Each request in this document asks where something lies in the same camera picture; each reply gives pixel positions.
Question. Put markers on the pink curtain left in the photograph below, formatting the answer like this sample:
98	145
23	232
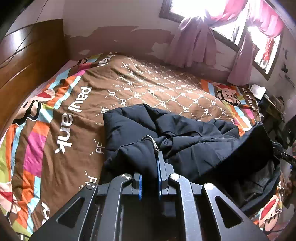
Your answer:
193	42

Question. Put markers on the pink curtain right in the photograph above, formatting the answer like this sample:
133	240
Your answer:
260	15

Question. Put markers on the pink curtain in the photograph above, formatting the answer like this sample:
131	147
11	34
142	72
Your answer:
260	15
193	42

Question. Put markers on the brown patterned bed cover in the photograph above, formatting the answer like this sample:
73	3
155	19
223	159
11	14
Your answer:
53	154

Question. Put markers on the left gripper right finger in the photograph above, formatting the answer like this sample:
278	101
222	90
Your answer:
164	171

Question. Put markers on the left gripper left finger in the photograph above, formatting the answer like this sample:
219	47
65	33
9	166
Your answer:
137	185

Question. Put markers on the white paper bag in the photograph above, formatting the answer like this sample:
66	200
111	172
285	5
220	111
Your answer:
257	91

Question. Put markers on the wooden headboard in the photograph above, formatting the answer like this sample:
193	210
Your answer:
30	56

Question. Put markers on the cluttered bedside table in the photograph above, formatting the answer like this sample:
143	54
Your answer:
280	130

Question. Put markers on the dark navy padded jacket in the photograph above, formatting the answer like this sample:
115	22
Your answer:
243	167

